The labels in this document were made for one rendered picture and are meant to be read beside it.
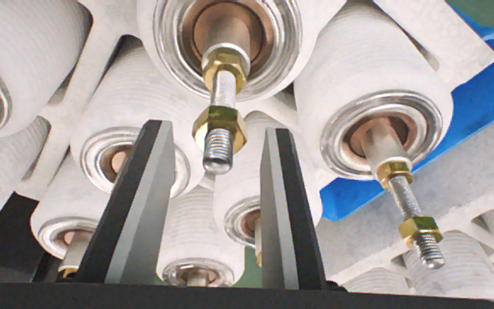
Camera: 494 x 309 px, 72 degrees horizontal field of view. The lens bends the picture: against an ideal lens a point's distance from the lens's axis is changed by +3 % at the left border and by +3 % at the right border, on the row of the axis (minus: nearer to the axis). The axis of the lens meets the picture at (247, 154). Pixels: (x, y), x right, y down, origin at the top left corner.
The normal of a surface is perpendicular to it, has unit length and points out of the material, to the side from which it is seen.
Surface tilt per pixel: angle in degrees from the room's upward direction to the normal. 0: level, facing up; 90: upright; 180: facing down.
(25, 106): 43
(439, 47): 0
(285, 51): 4
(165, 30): 4
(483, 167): 90
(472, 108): 88
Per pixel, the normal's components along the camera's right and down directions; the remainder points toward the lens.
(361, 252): -0.82, -0.41
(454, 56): 0.00, 0.69
